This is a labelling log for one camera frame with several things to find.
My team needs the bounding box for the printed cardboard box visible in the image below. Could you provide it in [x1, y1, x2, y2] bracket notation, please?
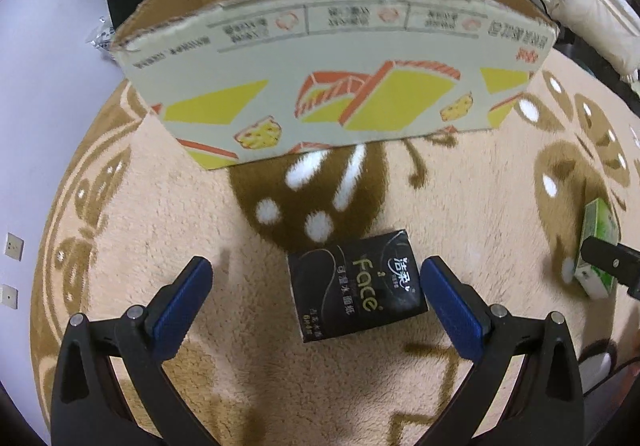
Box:
[110, 0, 561, 172]

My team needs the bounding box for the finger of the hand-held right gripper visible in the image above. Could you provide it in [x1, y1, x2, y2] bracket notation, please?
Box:
[580, 236, 640, 299]

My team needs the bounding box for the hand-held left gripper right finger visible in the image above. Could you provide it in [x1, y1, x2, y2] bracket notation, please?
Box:
[415, 256, 586, 446]

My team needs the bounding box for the clear plastic snack bag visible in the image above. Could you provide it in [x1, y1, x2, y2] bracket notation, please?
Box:
[85, 16, 118, 59]

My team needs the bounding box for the beige brown patterned rug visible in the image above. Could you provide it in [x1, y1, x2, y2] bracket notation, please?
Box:
[30, 46, 640, 446]

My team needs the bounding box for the black cable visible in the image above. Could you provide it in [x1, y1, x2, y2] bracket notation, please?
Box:
[582, 356, 640, 397]

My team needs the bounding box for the black tissue pack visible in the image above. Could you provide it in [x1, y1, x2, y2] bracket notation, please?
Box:
[286, 228, 430, 343]

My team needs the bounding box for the green tissue pack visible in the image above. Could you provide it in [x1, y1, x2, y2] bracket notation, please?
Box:
[574, 198, 621, 299]

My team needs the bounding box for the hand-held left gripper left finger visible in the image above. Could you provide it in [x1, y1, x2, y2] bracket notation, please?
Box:
[50, 255, 213, 446]

